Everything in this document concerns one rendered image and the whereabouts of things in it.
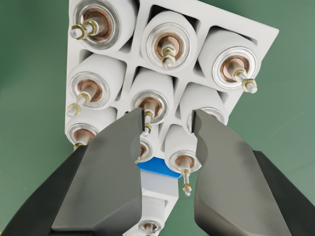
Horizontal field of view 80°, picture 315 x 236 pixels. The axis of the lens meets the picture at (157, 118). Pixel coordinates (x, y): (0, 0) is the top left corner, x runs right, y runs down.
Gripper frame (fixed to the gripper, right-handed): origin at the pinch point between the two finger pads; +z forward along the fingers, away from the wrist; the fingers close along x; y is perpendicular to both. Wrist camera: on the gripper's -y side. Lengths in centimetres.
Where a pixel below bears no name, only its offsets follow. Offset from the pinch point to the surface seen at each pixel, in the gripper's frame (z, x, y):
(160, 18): 22.3, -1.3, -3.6
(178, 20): 22.1, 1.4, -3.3
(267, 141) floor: 47, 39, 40
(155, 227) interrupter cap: 22, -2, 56
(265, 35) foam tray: 29.0, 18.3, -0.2
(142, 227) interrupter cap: 22, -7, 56
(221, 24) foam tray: 29.0, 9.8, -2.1
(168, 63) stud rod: 12.2, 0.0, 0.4
